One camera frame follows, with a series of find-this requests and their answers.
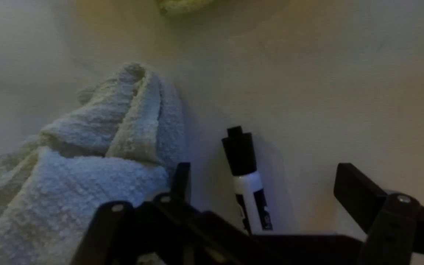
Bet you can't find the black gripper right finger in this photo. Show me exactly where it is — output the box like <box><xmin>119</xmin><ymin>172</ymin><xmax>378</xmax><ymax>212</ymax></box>
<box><xmin>332</xmin><ymin>162</ymin><xmax>424</xmax><ymax>265</ymax></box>

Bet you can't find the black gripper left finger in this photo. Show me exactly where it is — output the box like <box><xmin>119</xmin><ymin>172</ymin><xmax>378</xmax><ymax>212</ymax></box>
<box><xmin>70</xmin><ymin>160</ymin><xmax>253</xmax><ymax>265</ymax></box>

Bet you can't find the black dry erase marker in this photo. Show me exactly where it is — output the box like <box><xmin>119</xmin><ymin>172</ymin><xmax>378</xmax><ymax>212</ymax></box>
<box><xmin>220</xmin><ymin>125</ymin><xmax>275</xmax><ymax>234</ymax></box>

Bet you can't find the white terry cloth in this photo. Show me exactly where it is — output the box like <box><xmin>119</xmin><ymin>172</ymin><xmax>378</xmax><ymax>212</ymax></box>
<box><xmin>0</xmin><ymin>62</ymin><xmax>186</xmax><ymax>265</ymax></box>

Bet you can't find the light green cloth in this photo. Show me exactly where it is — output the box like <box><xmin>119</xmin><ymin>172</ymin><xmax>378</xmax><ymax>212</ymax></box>
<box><xmin>154</xmin><ymin>0</ymin><xmax>223</xmax><ymax>16</ymax></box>

